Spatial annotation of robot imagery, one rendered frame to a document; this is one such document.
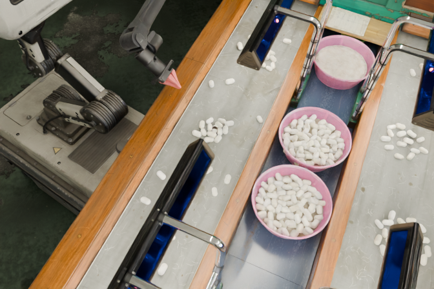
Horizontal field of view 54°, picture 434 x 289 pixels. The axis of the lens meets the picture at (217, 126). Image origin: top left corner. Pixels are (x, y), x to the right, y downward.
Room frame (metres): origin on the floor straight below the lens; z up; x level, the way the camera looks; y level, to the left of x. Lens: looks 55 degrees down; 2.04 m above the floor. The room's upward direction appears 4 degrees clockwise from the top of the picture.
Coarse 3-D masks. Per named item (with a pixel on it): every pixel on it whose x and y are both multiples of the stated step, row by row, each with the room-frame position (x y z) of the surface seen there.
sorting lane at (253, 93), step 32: (256, 0) 1.66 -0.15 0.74; (288, 32) 1.45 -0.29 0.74; (224, 64) 1.23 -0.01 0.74; (288, 64) 1.25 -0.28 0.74; (224, 96) 1.06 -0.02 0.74; (256, 96) 1.07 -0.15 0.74; (192, 128) 0.89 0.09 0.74; (256, 128) 0.91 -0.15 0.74; (160, 160) 0.74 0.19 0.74; (224, 160) 0.76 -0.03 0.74; (160, 192) 0.62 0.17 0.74; (224, 192) 0.64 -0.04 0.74; (128, 224) 0.50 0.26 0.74; (192, 224) 0.52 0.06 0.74; (96, 256) 0.39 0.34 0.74; (192, 256) 0.41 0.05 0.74; (96, 288) 0.30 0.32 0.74
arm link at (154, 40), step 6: (138, 36) 1.07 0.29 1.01; (150, 36) 1.13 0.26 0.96; (156, 36) 1.15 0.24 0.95; (138, 42) 1.05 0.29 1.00; (144, 42) 1.07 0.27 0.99; (150, 42) 1.11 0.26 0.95; (156, 42) 1.12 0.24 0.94; (162, 42) 1.15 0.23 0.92; (132, 48) 1.08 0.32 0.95; (138, 48) 1.06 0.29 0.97; (144, 48) 1.05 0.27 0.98; (156, 48) 1.10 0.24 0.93
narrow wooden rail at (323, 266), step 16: (384, 80) 1.18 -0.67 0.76; (368, 112) 1.01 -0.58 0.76; (368, 128) 0.93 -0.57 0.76; (352, 144) 0.86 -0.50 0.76; (368, 144) 0.86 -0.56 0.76; (352, 160) 0.79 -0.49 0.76; (352, 176) 0.72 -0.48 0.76; (336, 192) 0.67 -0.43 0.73; (352, 192) 0.66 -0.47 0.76; (336, 208) 0.60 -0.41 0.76; (336, 224) 0.54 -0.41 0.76; (320, 240) 0.52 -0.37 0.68; (336, 240) 0.49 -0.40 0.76; (320, 256) 0.43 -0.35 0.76; (336, 256) 0.44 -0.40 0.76; (320, 272) 0.38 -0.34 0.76
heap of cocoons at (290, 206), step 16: (288, 176) 0.72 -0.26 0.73; (272, 192) 0.66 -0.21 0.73; (288, 192) 0.65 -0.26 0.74; (304, 192) 0.67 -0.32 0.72; (256, 208) 0.59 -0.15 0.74; (272, 208) 0.59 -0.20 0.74; (288, 208) 0.59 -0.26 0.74; (304, 208) 0.61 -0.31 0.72; (320, 208) 0.60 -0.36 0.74; (272, 224) 0.53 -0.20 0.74; (288, 224) 0.54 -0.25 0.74; (304, 224) 0.54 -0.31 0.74
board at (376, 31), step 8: (320, 16) 1.53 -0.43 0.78; (328, 16) 1.53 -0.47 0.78; (368, 24) 1.50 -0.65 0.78; (376, 24) 1.50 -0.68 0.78; (384, 24) 1.51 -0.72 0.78; (392, 24) 1.51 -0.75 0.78; (344, 32) 1.44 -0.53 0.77; (368, 32) 1.44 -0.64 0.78; (376, 32) 1.45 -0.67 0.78; (384, 32) 1.45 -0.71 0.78; (368, 40) 1.40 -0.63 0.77; (376, 40) 1.40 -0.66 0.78; (384, 40) 1.40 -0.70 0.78
